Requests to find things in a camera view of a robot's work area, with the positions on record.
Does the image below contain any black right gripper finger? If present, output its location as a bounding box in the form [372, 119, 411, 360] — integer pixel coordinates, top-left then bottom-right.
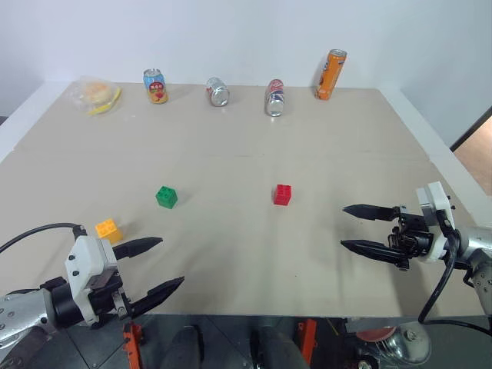
[340, 239, 401, 266]
[341, 204, 403, 222]

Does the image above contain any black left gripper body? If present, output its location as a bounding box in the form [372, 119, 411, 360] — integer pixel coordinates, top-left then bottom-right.
[87, 268, 134, 327]

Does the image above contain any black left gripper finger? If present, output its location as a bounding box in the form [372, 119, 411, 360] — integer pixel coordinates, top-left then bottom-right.
[128, 275, 185, 319]
[113, 237, 164, 259]

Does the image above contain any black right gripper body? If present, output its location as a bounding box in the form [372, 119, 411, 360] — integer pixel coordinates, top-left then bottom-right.
[388, 205, 442, 272]

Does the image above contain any yellow toy brick block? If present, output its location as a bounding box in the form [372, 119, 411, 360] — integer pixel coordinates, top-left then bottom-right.
[95, 218, 123, 244]

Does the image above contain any orange metal clamp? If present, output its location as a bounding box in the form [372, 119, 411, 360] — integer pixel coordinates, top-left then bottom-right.
[122, 321, 145, 369]
[298, 318, 318, 364]

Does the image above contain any green toy brick block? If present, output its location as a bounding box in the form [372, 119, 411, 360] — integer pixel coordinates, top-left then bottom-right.
[155, 184, 179, 211]

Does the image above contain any red round disc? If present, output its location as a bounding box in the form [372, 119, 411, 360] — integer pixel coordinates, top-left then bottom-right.
[357, 326, 397, 341]

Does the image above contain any beige table cover sheet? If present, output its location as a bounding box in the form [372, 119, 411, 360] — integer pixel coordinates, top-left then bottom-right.
[0, 149, 492, 318]
[13, 81, 449, 157]

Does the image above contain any red toy brick block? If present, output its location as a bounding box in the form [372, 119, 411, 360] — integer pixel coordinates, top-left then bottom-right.
[273, 184, 293, 206]

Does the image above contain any shiny silver round dome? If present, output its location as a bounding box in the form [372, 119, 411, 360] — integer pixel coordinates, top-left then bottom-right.
[378, 324, 431, 366]

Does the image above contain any brown wooden door panel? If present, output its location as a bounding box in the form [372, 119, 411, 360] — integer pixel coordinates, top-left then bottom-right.
[451, 105, 492, 186]

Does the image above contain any tall orange soda can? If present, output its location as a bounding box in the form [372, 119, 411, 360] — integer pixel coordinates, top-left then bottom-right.
[315, 48, 348, 101]

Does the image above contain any red blue cola can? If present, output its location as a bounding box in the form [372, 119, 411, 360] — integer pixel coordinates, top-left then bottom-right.
[264, 78, 286, 118]

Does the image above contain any burger in clear plastic bag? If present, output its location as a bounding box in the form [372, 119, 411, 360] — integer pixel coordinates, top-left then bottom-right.
[71, 78, 123, 116]

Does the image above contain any blue yellow fruit drink can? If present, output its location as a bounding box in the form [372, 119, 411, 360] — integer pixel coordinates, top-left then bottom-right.
[143, 68, 169, 105]

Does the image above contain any silver red soda can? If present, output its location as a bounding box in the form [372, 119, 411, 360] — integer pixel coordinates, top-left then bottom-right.
[205, 76, 231, 108]

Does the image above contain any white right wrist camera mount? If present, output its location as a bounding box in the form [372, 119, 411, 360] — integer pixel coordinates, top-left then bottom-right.
[417, 181, 457, 264]

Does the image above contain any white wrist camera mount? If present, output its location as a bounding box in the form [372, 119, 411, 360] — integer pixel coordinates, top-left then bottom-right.
[417, 181, 457, 264]
[64, 234, 118, 328]

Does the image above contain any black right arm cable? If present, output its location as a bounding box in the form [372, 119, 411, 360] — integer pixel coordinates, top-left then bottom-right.
[417, 209, 492, 336]

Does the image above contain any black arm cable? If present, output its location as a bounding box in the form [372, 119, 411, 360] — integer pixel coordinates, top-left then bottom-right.
[417, 209, 492, 336]
[0, 222, 88, 254]

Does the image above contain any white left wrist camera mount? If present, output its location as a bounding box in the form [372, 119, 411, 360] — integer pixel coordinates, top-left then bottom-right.
[64, 234, 118, 328]

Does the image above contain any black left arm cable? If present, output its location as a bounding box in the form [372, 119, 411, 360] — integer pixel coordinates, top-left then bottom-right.
[0, 222, 88, 254]

